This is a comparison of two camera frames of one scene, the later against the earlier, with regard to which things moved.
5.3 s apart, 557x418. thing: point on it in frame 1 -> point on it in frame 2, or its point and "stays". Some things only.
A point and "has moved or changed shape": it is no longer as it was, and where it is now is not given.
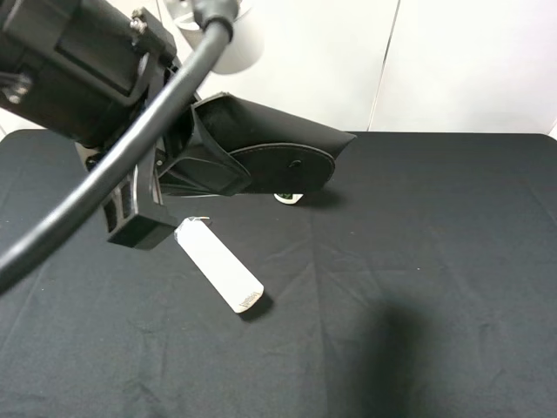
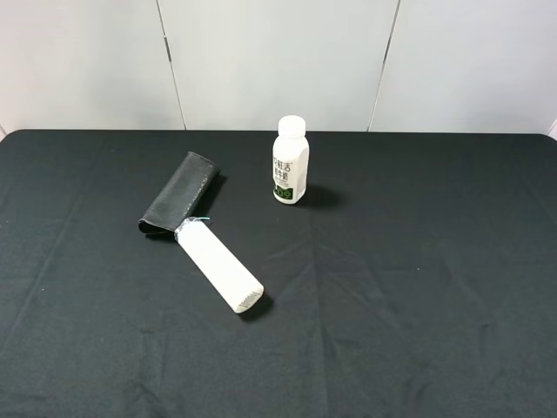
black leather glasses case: (278, 151) has moved or changed shape
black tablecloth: (419, 282) stays
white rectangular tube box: (226, 273) stays
